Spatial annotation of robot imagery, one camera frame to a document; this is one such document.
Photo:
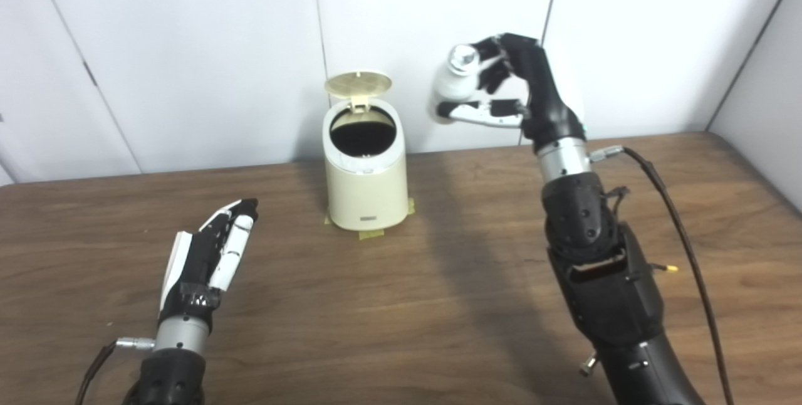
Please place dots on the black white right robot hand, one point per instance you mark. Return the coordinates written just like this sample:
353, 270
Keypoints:
545, 104

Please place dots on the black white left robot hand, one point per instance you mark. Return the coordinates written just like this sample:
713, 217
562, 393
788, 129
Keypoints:
200, 261

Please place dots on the small white plastic bottle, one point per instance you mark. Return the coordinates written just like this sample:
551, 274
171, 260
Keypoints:
454, 82

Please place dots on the cream-colored lidded bin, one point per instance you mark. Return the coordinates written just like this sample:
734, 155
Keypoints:
366, 192

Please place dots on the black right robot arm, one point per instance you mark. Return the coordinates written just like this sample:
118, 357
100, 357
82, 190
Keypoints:
614, 292

